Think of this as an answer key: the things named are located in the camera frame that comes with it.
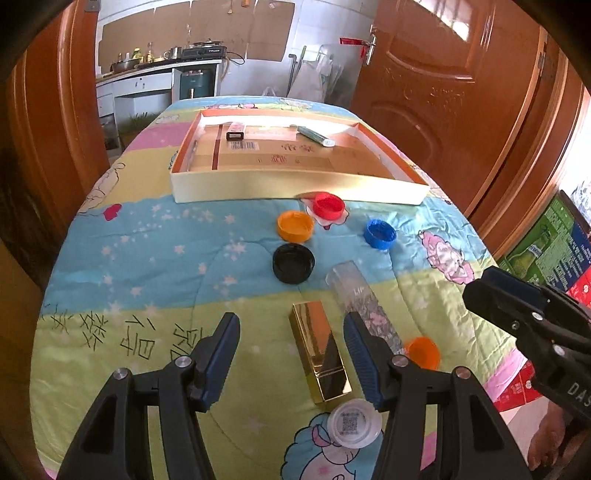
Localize red bottle cap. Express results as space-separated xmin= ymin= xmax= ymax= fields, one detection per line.
xmin=313 ymin=192 xmax=347 ymax=221

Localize red carton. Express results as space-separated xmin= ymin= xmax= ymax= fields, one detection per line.
xmin=494 ymin=360 xmax=546 ymax=414

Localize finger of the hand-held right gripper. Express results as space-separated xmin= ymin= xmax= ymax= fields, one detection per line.
xmin=463 ymin=279 xmax=573 ymax=356
xmin=482 ymin=266 xmax=591 ymax=324

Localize white bottle cap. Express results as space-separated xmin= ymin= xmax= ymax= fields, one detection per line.
xmin=327 ymin=401 xmax=384 ymax=448

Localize dark green appliance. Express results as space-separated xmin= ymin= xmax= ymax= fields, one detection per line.
xmin=179 ymin=70 xmax=217 ymax=99

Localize small orange bottle cap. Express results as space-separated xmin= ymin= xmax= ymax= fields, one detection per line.
xmin=403 ymin=336 xmax=441 ymax=371

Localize white kitchen counter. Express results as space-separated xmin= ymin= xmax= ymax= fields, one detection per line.
xmin=95 ymin=58 xmax=222 ymax=125

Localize shiny gold box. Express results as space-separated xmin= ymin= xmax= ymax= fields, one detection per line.
xmin=289 ymin=301 xmax=354 ymax=407

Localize metal door handle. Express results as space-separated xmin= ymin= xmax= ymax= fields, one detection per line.
xmin=362 ymin=25 xmax=379 ymax=66

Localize cardboard wall sheets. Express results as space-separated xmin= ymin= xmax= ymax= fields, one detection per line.
xmin=100 ymin=0 xmax=296 ymax=65

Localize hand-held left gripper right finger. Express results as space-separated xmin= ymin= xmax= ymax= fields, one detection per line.
xmin=342 ymin=311 xmax=532 ymax=480

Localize large orange bottle cap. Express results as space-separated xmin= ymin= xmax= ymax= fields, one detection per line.
xmin=277 ymin=210 xmax=315 ymax=244

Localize person's right hand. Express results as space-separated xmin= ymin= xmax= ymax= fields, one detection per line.
xmin=527 ymin=402 xmax=573 ymax=469

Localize black bottle cap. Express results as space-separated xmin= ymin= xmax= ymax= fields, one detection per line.
xmin=272 ymin=244 xmax=316 ymax=284

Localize brown wooden door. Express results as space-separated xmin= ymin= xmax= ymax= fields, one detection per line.
xmin=351 ymin=0 xmax=555 ymax=217

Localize shallow cardboard tray box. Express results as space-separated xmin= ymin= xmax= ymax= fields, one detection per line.
xmin=169 ymin=108 xmax=430 ymax=205

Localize blue bottle cap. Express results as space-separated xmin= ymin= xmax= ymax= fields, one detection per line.
xmin=363 ymin=219 xmax=398 ymax=250

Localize green tube with white cap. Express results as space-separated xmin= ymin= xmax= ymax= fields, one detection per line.
xmin=295 ymin=124 xmax=335 ymax=148

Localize white plastic bag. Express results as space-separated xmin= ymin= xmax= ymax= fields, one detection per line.
xmin=288 ymin=44 xmax=345 ymax=104

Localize black gas stove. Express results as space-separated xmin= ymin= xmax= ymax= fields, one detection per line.
xmin=181 ymin=42 xmax=228 ymax=60

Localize green printed carton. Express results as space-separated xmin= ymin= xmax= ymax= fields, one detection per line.
xmin=499 ymin=189 xmax=591 ymax=301

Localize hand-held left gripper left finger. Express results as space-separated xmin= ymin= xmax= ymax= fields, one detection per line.
xmin=55 ymin=312 xmax=242 ymax=480

